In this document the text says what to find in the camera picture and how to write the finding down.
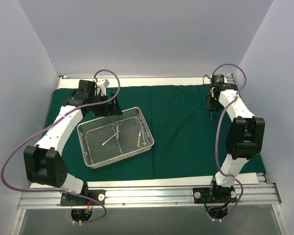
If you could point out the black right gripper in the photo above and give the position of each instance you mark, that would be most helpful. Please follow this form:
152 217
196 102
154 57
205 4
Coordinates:
211 105

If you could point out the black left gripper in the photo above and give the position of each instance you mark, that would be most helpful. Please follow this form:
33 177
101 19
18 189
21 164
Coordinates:
109 105

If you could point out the steel surgical scissors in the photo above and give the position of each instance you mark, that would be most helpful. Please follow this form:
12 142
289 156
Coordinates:
117 125

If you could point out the metal mesh instrument tray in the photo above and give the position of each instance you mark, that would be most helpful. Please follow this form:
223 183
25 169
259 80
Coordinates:
93 133

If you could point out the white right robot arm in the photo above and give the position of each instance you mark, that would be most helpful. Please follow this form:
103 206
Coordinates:
245 137

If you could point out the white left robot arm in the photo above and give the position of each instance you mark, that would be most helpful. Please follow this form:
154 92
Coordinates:
43 161

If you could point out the steel forceps clamp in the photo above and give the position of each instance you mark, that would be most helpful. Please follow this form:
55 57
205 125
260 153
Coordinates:
141 142

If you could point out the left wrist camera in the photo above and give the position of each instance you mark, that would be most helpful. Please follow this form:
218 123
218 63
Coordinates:
103 84

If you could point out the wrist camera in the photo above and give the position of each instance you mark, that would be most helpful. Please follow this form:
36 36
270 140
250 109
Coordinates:
103 84
217 79

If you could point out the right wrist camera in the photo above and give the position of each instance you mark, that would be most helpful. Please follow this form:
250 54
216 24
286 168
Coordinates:
217 79

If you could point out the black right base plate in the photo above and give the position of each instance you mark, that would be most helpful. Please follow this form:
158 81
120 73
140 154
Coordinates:
212 196

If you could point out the aluminium front rail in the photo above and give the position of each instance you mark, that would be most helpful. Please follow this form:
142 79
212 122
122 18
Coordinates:
149 197

